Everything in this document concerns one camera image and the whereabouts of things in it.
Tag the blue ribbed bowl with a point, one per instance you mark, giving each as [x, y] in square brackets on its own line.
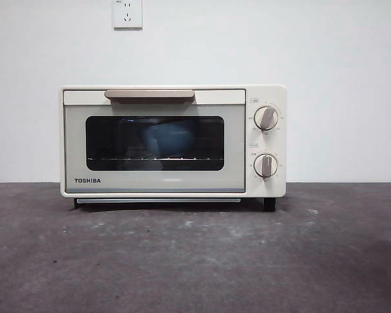
[165, 140]

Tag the cream glass oven door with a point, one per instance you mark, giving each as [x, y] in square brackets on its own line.
[156, 179]

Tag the cream timer knob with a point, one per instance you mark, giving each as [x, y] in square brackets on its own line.
[265, 166]

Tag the cream Toshiba toaster oven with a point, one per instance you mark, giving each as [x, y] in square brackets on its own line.
[281, 146]

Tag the black oven foot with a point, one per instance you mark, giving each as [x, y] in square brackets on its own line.
[269, 204]
[75, 203]

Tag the silver crumb tray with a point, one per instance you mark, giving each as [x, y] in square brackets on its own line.
[150, 200]

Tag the cream temperature knob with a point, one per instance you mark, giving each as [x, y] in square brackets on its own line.
[266, 118]

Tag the white wall socket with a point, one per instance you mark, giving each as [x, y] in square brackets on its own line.
[127, 18]

